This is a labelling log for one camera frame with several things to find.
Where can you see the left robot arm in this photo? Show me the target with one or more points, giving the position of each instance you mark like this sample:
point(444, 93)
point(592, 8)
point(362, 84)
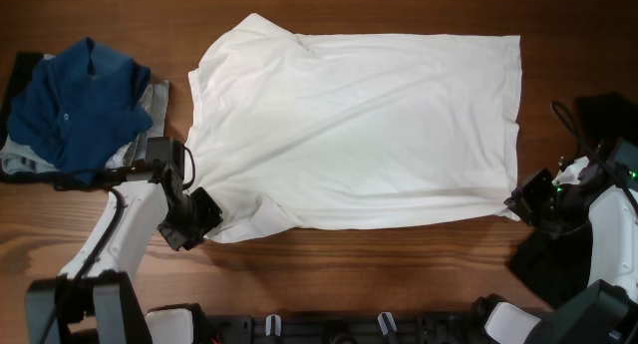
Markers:
point(92, 299)

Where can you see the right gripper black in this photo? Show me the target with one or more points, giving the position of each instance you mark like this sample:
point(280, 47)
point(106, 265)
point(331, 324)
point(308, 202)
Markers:
point(529, 197)

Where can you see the blue polo shirt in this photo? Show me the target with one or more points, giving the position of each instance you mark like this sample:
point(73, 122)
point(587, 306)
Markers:
point(80, 107)

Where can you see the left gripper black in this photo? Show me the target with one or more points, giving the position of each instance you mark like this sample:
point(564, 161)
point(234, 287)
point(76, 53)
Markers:
point(212, 215)

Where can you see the black garment right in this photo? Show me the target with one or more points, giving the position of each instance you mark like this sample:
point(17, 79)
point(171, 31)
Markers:
point(598, 216)

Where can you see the white t-shirt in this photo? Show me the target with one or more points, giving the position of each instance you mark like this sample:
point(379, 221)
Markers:
point(339, 132)

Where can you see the light grey folded garment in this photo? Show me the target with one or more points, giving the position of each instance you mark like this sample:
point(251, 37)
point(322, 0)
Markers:
point(154, 101)

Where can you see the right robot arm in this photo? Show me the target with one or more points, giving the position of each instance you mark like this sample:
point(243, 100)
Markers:
point(601, 313)

